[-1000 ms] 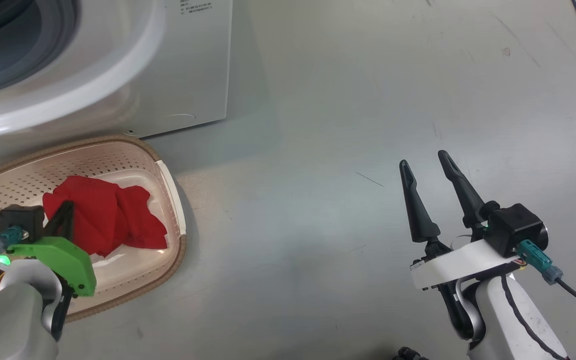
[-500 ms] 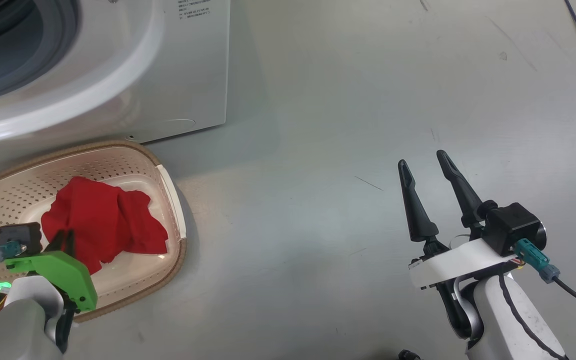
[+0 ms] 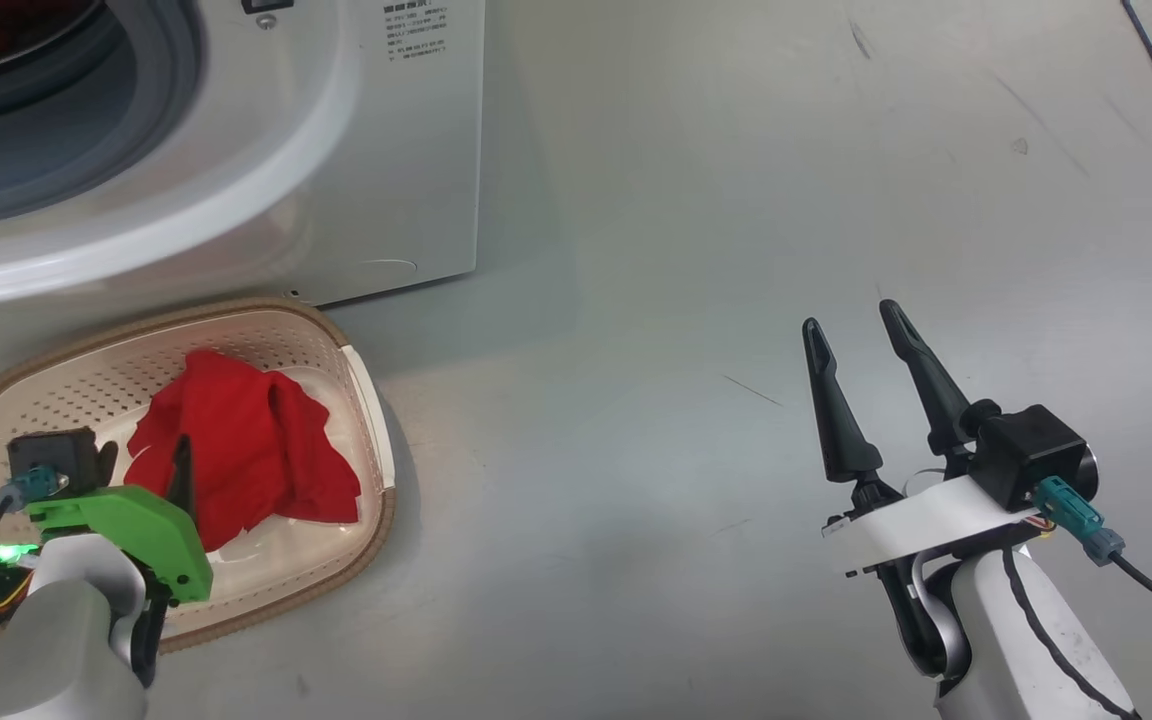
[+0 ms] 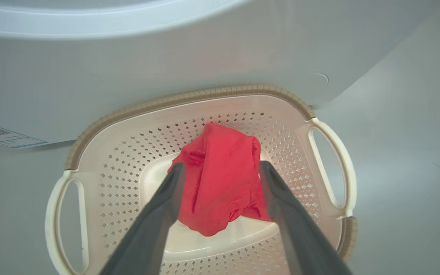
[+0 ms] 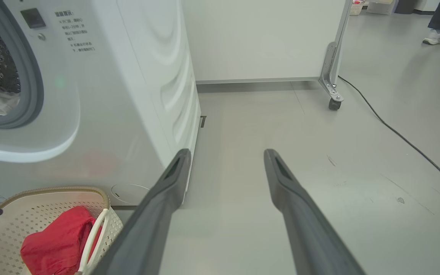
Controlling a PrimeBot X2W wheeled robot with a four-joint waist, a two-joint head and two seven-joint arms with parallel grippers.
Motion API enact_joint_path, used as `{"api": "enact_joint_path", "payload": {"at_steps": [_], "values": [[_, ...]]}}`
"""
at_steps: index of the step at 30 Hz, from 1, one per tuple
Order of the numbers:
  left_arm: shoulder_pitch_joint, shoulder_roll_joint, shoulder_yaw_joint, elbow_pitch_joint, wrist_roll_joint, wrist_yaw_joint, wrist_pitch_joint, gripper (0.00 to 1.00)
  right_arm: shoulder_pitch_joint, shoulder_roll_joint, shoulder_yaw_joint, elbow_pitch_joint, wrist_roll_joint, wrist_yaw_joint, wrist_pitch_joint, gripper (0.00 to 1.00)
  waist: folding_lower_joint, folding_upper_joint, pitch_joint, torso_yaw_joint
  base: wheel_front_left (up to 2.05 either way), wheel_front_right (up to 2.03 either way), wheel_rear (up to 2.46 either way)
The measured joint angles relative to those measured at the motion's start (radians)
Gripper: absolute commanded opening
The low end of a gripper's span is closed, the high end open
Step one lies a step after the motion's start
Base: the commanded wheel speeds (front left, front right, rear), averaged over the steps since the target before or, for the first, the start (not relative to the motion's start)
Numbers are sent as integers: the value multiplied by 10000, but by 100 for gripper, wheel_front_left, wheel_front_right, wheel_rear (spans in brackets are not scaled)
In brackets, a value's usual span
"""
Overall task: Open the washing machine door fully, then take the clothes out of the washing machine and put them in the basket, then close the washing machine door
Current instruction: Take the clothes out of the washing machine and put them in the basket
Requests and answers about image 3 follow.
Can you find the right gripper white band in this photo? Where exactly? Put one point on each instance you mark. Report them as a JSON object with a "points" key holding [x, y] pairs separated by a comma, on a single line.
{"points": [[926, 520]]}

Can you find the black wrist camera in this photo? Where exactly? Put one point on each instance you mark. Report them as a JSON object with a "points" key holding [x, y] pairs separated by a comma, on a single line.
{"points": [[51, 460], [1031, 450]]}

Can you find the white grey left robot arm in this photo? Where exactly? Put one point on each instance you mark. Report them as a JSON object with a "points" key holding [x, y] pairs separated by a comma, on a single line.
{"points": [[56, 640]]}

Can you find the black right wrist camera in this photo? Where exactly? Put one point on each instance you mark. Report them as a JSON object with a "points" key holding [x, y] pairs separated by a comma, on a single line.
{"points": [[1031, 450]]}

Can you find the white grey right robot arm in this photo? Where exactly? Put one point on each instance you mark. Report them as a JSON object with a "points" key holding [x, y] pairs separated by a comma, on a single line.
{"points": [[996, 650]]}

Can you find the black text warning label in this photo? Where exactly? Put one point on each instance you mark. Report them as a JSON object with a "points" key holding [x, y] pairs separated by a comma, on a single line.
{"points": [[414, 30]]}

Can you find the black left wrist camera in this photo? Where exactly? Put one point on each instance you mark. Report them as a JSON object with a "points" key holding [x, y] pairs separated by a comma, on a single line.
{"points": [[51, 460]]}

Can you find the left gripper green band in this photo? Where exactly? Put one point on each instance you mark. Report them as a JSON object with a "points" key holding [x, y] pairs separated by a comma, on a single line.
{"points": [[136, 525]]}

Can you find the cream perforated laundry basket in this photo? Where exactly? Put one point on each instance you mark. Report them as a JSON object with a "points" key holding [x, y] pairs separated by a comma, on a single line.
{"points": [[306, 340]]}

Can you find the white front-load washing machine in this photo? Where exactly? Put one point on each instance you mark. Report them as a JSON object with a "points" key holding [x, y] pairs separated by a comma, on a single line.
{"points": [[336, 200]]}

